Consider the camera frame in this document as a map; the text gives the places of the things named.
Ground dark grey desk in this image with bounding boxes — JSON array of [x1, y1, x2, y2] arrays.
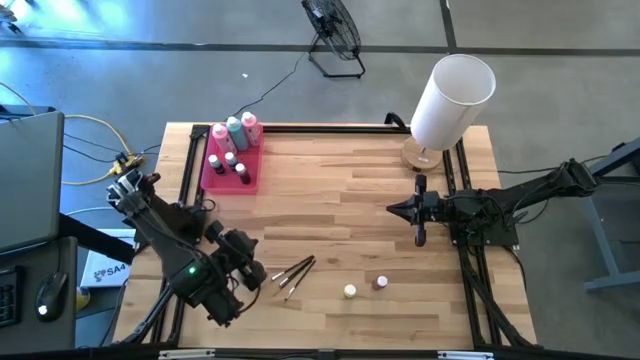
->
[[0, 236, 80, 354]]

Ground yellow black power connector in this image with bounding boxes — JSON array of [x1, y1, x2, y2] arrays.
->
[[113, 153, 145, 175]]

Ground pink plastic tray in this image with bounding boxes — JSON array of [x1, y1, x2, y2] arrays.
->
[[199, 124, 265, 196]]

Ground black handle paintbrush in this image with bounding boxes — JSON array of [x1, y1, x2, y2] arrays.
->
[[269, 254, 317, 281]]

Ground flat paintbrush silver ferrule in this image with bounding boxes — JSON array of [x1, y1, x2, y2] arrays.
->
[[284, 259, 319, 301]]

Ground black paintbrush tan bristles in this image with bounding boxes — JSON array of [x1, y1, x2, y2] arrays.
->
[[272, 257, 318, 295]]

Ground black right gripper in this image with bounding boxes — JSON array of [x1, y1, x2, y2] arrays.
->
[[386, 173, 451, 247]]

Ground white cardboard box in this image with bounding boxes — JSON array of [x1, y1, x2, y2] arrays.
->
[[79, 248, 135, 290]]

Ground blue-grey metal desk frame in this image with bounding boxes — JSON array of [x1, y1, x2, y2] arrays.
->
[[552, 137, 640, 294]]

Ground yellow cable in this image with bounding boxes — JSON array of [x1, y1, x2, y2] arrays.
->
[[60, 113, 134, 187]]

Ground large pink paint bottle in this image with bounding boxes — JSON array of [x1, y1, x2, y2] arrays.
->
[[241, 110, 263, 146], [211, 122, 237, 156]]

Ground person's shoe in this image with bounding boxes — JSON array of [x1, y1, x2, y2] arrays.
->
[[0, 7, 22, 34]]

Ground white cable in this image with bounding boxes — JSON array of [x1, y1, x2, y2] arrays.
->
[[64, 204, 132, 217]]

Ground black fan cable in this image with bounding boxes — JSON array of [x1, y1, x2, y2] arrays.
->
[[230, 33, 321, 119]]

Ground black computer mouse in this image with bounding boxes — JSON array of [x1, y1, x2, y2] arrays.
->
[[34, 271, 70, 324]]

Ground silver frame bracket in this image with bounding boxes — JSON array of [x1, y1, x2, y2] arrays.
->
[[158, 348, 217, 360], [437, 350, 495, 360]]

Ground black floor fan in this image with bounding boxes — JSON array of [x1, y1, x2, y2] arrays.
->
[[300, 0, 367, 80]]

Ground large teal paint bottle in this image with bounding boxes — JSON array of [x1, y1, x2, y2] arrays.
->
[[225, 115, 250, 152]]

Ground black desk beam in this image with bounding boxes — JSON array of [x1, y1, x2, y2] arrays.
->
[[58, 212, 136, 265]]

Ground grey laptop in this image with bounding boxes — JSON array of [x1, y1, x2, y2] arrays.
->
[[0, 110, 66, 255]]

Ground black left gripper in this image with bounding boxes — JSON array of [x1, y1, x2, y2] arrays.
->
[[203, 219, 269, 294]]

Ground table lamp white shade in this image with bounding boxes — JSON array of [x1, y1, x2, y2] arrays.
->
[[399, 53, 497, 174]]

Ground black keyboard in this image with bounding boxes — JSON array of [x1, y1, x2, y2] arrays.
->
[[0, 266, 22, 330]]

